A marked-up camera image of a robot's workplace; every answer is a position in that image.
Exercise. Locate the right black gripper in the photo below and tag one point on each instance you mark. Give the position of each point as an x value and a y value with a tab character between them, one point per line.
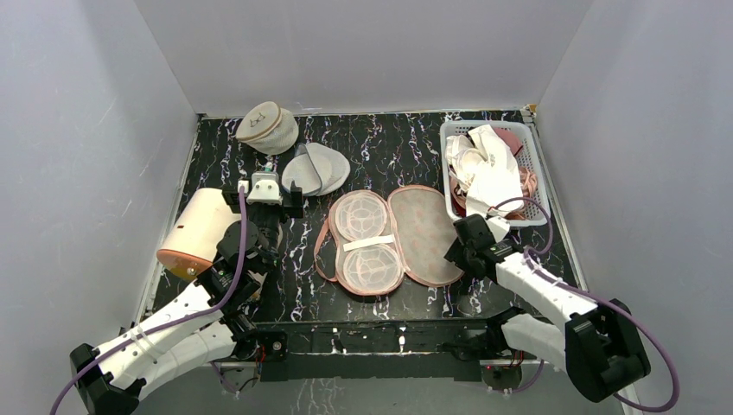
470	230

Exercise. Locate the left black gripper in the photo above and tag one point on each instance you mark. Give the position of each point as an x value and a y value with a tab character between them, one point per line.
295	208

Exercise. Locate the white bra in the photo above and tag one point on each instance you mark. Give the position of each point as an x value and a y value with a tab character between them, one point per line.
455	147
496	180

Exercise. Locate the peach floral mesh laundry bag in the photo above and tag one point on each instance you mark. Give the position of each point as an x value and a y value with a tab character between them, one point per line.
380	241

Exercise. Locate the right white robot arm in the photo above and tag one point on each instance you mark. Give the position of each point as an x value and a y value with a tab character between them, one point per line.
593	343

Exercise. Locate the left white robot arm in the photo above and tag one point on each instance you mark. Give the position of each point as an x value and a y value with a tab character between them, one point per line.
106	376

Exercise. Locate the white bra in basket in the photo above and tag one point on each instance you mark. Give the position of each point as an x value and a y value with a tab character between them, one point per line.
455	147

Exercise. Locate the white plastic basket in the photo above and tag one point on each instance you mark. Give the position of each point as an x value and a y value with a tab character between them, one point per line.
528	158

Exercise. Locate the pink satin garment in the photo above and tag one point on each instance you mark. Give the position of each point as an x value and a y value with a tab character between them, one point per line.
458	192

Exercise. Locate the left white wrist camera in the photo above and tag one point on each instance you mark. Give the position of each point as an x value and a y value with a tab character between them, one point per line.
262	187

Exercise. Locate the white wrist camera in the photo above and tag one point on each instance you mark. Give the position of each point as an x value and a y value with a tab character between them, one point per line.
262	187
498	226

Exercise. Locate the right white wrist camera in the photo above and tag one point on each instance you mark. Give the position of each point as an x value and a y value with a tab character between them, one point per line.
498	226

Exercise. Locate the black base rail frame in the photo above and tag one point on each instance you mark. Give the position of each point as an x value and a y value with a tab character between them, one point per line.
388	349

